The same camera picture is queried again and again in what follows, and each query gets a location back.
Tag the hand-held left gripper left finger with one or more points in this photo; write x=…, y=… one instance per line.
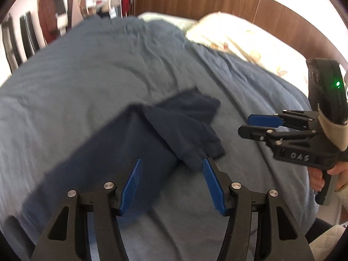
x=132, y=187

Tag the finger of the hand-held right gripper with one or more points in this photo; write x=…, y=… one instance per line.
x=262, y=120
x=251, y=132

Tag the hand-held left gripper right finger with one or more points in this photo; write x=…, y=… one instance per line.
x=213, y=187

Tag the dark navy sweater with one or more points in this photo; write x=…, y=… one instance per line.
x=163, y=125

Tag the person's right hand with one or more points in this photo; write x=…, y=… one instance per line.
x=316, y=180

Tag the cream floral pillow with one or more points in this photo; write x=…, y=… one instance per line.
x=239, y=35

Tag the blue bed blanket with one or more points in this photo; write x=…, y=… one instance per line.
x=95, y=68

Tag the white quilted cloth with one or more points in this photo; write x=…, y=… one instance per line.
x=326, y=242

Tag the pale green pillow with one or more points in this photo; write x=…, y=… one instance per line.
x=163, y=19

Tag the black leaning board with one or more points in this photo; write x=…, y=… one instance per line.
x=30, y=35
x=11, y=46

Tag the row of hanging clothes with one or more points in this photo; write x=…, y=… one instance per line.
x=49, y=11

